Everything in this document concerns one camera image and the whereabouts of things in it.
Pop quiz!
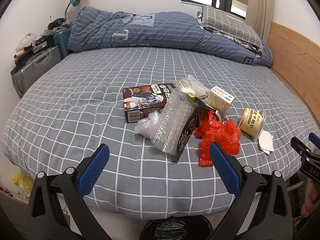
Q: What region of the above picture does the black lined trash bin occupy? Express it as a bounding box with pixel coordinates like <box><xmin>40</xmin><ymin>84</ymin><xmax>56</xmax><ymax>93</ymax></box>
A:
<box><xmin>139</xmin><ymin>215</ymin><xmax>214</xmax><ymax>240</ymax></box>

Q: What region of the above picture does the person's right hand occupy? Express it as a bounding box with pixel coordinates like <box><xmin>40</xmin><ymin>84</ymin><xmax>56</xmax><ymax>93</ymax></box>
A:
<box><xmin>301</xmin><ymin>180</ymin><xmax>319</xmax><ymax>218</ymax></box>

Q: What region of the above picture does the grey checked bed sheet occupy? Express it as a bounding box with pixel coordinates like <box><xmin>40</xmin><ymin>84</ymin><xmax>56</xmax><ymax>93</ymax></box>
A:
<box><xmin>1</xmin><ymin>47</ymin><xmax>319</xmax><ymax>219</ymax></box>

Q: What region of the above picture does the cotton pad plastic bag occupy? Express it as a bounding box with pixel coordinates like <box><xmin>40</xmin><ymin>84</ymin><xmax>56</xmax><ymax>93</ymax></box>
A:
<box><xmin>175</xmin><ymin>75</ymin><xmax>210</xmax><ymax>98</ymax></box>

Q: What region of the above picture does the wooden headboard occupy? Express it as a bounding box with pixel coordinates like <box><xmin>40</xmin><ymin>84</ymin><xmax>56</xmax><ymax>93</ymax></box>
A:
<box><xmin>267</xmin><ymin>22</ymin><xmax>320</xmax><ymax>124</ymax></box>

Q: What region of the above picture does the grey suitcase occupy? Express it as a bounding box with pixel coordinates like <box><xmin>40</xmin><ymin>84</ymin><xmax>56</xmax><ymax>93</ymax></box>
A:
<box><xmin>10</xmin><ymin>46</ymin><xmax>61</xmax><ymax>98</ymax></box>

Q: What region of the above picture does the teal plastic crate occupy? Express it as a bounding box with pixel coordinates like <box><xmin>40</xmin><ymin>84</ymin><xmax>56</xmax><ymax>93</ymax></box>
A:
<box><xmin>53</xmin><ymin>28</ymin><xmax>71</xmax><ymax>60</ymax></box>

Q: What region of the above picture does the yellow milk tin can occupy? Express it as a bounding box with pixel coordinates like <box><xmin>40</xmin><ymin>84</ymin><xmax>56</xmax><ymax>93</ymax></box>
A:
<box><xmin>239</xmin><ymin>108</ymin><xmax>265</xmax><ymax>138</ymax></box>

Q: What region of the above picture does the grey checked pillow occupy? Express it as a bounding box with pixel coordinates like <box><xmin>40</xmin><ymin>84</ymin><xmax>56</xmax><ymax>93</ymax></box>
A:
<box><xmin>200</xmin><ymin>5</ymin><xmax>263</xmax><ymax>53</ymax></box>

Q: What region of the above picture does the clear bubble wrap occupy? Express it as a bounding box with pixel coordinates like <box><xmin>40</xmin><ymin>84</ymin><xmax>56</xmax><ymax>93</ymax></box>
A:
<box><xmin>150</xmin><ymin>88</ymin><xmax>196</xmax><ymax>155</ymax></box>

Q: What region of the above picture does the blue striped duvet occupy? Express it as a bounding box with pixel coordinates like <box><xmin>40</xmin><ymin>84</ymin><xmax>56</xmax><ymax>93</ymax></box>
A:
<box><xmin>68</xmin><ymin>6</ymin><xmax>274</xmax><ymax>67</ymax></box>

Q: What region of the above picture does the blue desk lamp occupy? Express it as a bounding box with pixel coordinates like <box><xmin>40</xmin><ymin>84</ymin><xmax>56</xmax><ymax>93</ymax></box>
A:
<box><xmin>64</xmin><ymin>0</ymin><xmax>80</xmax><ymax>19</ymax></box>

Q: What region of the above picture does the red plastic bag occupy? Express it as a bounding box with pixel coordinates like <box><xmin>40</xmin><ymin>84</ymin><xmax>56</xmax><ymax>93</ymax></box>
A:
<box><xmin>194</xmin><ymin>109</ymin><xmax>241</xmax><ymax>167</ymax></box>

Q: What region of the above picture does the cream paper box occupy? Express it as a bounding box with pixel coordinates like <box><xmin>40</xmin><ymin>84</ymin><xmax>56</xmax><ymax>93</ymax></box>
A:
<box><xmin>207</xmin><ymin>86</ymin><xmax>234</xmax><ymax>116</ymax></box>

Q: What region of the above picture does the black printed snack box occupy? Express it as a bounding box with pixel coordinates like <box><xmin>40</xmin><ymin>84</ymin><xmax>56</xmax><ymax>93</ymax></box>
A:
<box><xmin>175</xmin><ymin>108</ymin><xmax>200</xmax><ymax>163</ymax></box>

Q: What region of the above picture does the clutter on suitcase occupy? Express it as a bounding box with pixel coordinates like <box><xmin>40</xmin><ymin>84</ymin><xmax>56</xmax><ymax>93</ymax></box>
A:
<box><xmin>14</xmin><ymin>18</ymin><xmax>73</xmax><ymax>64</ymax></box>

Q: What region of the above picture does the beige curtain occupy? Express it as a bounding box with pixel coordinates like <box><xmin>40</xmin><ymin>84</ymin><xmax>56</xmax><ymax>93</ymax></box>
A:
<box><xmin>245</xmin><ymin>0</ymin><xmax>274</xmax><ymax>43</ymax></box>

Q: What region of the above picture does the small clear pink bag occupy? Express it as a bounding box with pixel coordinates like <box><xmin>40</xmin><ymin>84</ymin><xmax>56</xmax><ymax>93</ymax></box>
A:
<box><xmin>135</xmin><ymin>111</ymin><xmax>161</xmax><ymax>139</ymax></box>

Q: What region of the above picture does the yellow plastic bag on floor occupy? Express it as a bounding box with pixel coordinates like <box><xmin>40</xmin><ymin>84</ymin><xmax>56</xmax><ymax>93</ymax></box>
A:
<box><xmin>11</xmin><ymin>170</ymin><xmax>34</xmax><ymax>200</ymax></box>

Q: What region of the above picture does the yellow black wrapper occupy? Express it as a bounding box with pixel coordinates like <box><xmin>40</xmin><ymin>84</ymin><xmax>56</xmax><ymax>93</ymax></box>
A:
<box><xmin>187</xmin><ymin>94</ymin><xmax>217</xmax><ymax>112</ymax></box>

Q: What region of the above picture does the dark anime carton box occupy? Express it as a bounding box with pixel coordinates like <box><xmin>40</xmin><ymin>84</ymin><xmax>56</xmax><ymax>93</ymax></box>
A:
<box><xmin>123</xmin><ymin>83</ymin><xmax>176</xmax><ymax>123</ymax></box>

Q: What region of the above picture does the white tissue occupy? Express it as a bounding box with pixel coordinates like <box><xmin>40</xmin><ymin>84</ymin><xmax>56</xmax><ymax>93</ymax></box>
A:
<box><xmin>258</xmin><ymin>130</ymin><xmax>274</xmax><ymax>155</ymax></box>

